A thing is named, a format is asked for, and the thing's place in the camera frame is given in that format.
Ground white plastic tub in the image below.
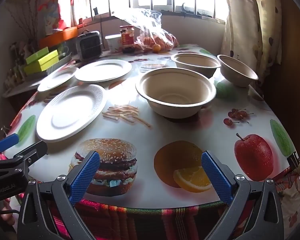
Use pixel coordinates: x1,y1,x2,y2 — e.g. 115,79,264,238
105,35,122,53

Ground red plaid cloth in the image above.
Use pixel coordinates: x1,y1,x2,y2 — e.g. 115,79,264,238
40,199,230,240

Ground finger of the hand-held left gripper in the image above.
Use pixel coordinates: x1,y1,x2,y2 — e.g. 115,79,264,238
0,140,48,172
0,133,20,155

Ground food printed tablecloth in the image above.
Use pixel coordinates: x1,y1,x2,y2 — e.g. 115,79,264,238
5,44,298,209

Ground large beige paper bowl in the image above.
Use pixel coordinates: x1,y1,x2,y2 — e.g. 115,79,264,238
135,68,217,119

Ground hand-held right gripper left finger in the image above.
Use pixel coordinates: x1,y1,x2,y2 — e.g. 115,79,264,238
17,150,101,240

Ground yellow green flat box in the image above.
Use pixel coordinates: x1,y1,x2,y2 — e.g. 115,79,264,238
24,50,59,75

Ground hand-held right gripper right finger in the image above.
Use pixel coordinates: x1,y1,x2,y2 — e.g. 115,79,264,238
201,151,284,240

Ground small beige paper bowl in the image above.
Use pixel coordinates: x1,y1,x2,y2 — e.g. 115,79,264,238
217,54,259,88

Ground white foam plate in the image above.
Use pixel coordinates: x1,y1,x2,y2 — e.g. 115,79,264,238
37,67,79,92
36,84,107,143
74,59,132,82

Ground floral cloth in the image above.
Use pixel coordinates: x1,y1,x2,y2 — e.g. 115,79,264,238
275,160,300,230

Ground red colourful gift box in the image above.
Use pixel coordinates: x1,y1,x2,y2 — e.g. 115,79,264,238
39,0,72,35

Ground small grey heater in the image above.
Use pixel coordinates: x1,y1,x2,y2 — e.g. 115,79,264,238
76,30,103,61

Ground dried branches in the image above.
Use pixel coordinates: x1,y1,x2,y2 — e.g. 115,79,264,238
7,0,40,45

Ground red lidded sauce jar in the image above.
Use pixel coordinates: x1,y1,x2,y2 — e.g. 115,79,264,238
119,25,135,53

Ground grey side shelf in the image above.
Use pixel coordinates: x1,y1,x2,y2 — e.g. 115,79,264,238
2,79,47,98

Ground clear plastic bag of oranges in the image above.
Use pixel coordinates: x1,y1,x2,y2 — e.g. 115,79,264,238
114,8,179,53

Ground grey striped box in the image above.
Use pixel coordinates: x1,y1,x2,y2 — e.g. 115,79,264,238
46,52,72,74

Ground orange tray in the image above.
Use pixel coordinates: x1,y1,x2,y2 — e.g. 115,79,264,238
39,26,78,48

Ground medium beige paper bowl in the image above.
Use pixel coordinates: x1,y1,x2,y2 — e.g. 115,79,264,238
170,53,222,78

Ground patterned cream curtain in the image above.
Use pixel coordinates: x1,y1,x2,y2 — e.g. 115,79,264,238
220,0,283,80

